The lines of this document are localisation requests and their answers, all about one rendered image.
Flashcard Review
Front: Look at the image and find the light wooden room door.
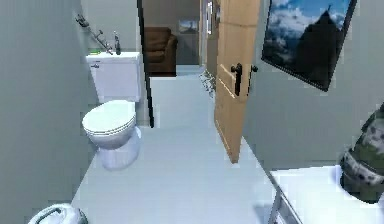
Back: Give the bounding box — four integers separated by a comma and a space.
213, 0, 261, 164

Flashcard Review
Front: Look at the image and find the brown sofa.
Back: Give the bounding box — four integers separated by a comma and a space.
143, 26, 179, 77

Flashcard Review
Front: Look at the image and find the white toilet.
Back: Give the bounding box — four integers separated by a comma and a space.
81, 51, 143, 172

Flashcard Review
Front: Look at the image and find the small framed landscape picture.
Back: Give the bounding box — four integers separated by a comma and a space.
178, 19, 199, 34

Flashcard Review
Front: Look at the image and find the dark bottle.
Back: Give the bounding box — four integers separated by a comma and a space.
113, 31, 122, 56

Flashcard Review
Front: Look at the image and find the framed mountain picture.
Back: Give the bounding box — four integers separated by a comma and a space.
261, 0, 358, 93

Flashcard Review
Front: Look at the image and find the white counter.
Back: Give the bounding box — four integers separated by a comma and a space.
268, 164, 384, 224

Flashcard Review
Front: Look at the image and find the black door handle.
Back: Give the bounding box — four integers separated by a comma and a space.
230, 62, 243, 97

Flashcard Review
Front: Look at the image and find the black wall towel rail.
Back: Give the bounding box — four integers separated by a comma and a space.
74, 13, 114, 56

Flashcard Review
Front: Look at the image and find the white rounded bin with handle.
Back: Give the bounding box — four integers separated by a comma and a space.
27, 203, 89, 224

